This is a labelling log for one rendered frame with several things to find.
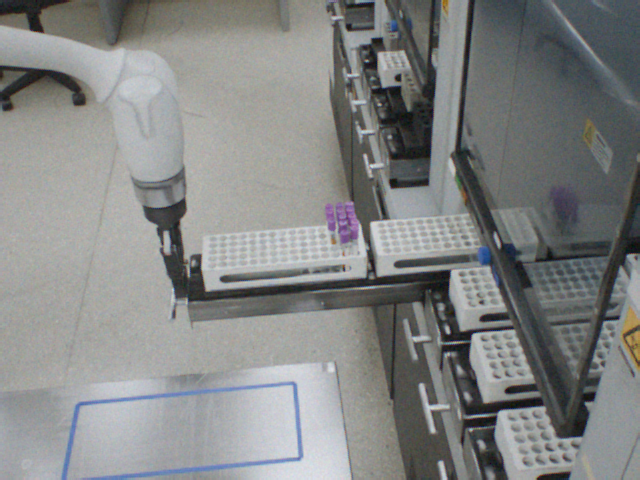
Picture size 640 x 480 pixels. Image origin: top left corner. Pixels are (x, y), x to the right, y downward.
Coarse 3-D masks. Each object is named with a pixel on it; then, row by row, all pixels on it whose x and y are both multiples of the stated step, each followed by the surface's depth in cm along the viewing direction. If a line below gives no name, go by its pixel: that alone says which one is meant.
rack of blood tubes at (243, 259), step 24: (216, 240) 140; (240, 240) 139; (264, 240) 140; (288, 240) 139; (312, 240) 139; (360, 240) 138; (216, 264) 135; (240, 264) 135; (264, 264) 134; (288, 264) 134; (312, 264) 134; (336, 264) 141; (360, 264) 136; (216, 288) 136
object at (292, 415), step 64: (128, 384) 120; (192, 384) 119; (256, 384) 119; (320, 384) 118; (0, 448) 111; (64, 448) 111; (128, 448) 110; (192, 448) 110; (256, 448) 109; (320, 448) 109
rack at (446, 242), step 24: (432, 216) 143; (456, 216) 143; (384, 240) 139; (408, 240) 138; (432, 240) 138; (456, 240) 139; (384, 264) 136; (408, 264) 141; (432, 264) 141; (456, 264) 138; (480, 264) 138
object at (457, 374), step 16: (448, 352) 124; (464, 352) 123; (448, 368) 122; (464, 368) 120; (448, 384) 123; (464, 384) 118; (448, 400) 124; (464, 400) 115; (480, 400) 115; (528, 400) 115; (592, 400) 116; (432, 416) 121; (464, 416) 114; (480, 416) 114; (496, 416) 114; (432, 432) 119; (464, 432) 116
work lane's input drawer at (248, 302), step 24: (192, 264) 142; (192, 288) 137; (240, 288) 136; (264, 288) 136; (288, 288) 137; (312, 288) 137; (336, 288) 137; (360, 288) 137; (384, 288) 137; (408, 288) 138; (192, 312) 137; (216, 312) 137; (240, 312) 138; (264, 312) 138; (288, 312) 139
